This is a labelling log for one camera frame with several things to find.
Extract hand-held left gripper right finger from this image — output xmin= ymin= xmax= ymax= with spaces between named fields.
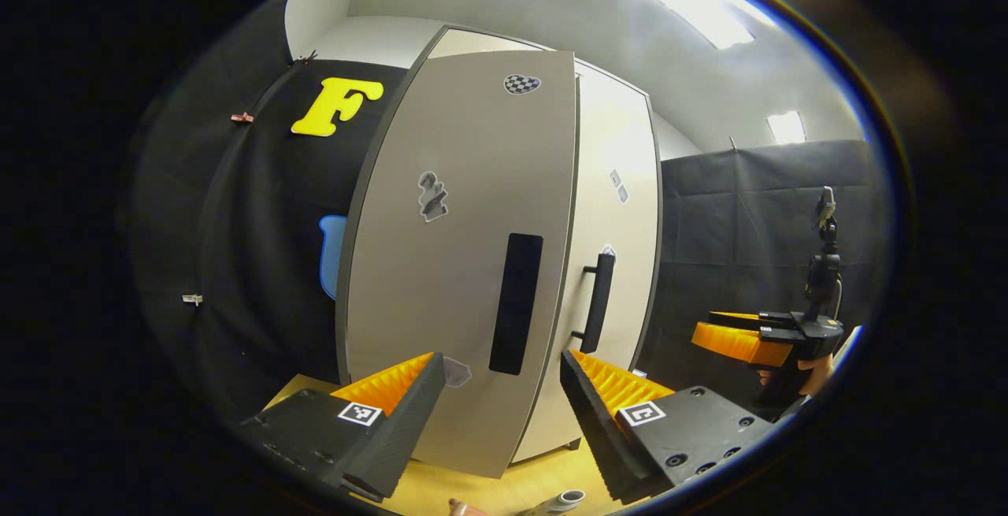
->
xmin=559 ymin=348 xmax=778 ymax=506

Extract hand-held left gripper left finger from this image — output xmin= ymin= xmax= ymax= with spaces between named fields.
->
xmin=239 ymin=352 xmax=447 ymax=501

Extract white cabinet door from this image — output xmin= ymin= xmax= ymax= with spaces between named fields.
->
xmin=345 ymin=50 xmax=581 ymax=479
xmin=512 ymin=61 xmax=662 ymax=466

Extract grey and white cabinet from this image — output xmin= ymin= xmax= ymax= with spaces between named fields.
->
xmin=335 ymin=24 xmax=662 ymax=479

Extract black backdrop cloth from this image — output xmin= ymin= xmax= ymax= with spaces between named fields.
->
xmin=634 ymin=138 xmax=895 ymax=422
xmin=118 ymin=0 xmax=410 ymax=422

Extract small ceiling light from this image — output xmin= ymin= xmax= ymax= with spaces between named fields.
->
xmin=768 ymin=110 xmax=807 ymax=145

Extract black right door handle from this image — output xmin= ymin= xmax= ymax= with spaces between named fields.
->
xmin=571 ymin=253 xmax=617 ymax=355

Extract black door handle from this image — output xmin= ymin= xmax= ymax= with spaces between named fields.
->
xmin=488 ymin=232 xmax=544 ymax=377
xmin=571 ymin=253 xmax=617 ymax=355

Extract black left door handle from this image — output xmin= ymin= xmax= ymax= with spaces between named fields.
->
xmin=488 ymin=232 xmax=544 ymax=377

